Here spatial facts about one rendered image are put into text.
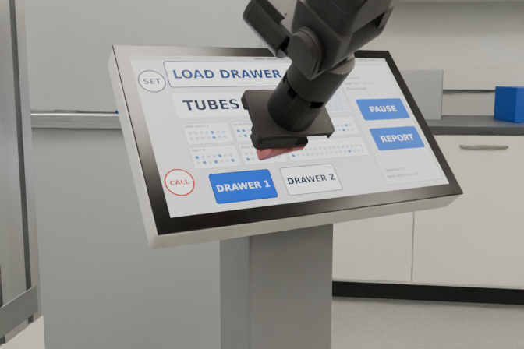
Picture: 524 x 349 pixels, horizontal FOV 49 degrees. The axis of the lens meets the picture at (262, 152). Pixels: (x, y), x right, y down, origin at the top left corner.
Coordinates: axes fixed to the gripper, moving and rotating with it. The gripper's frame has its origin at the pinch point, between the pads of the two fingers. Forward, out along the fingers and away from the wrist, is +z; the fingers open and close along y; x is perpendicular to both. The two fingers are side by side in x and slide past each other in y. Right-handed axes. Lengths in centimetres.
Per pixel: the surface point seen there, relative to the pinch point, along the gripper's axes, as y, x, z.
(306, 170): -10.6, -0.7, 7.4
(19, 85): 29.7, 1.5, -16.6
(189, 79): 3.2, -17.9, 7.7
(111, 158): -3, -51, 85
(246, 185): -0.4, 0.7, 7.4
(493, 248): -191, -19, 143
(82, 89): 3, -69, 76
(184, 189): 8.6, 0.5, 7.4
